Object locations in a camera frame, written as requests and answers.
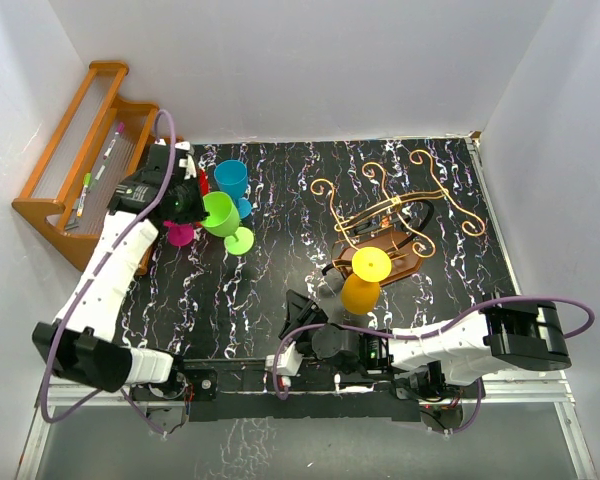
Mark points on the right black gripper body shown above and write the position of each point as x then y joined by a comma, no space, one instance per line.
304,347

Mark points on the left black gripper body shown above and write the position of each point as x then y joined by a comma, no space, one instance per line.
190,205

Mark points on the magenta wine glass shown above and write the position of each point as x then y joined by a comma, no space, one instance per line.
179,235

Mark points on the red wine glass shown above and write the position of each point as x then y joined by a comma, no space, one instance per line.
203,181

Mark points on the green wine glass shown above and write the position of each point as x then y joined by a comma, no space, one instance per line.
223,221

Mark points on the blue wine glass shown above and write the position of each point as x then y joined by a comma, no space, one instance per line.
231,177

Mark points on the orange yellow wine glass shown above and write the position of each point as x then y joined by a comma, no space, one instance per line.
361,290

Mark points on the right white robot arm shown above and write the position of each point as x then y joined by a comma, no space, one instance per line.
500,333

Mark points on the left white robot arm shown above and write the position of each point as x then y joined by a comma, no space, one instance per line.
79,343

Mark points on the green capped marker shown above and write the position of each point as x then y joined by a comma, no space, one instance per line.
84,192

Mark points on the purple capped marker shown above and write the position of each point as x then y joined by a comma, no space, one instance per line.
119,129

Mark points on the wooden tiered shelf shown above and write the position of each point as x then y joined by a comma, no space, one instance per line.
49,197

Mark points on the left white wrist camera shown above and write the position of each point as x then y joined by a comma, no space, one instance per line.
184,155

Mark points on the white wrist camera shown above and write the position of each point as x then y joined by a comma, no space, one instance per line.
184,155
289,361

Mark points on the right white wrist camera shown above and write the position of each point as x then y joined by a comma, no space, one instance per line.
289,361

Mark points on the gold wire wine glass rack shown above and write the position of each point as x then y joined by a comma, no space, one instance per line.
395,224

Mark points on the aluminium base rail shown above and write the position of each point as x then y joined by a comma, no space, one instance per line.
523,426

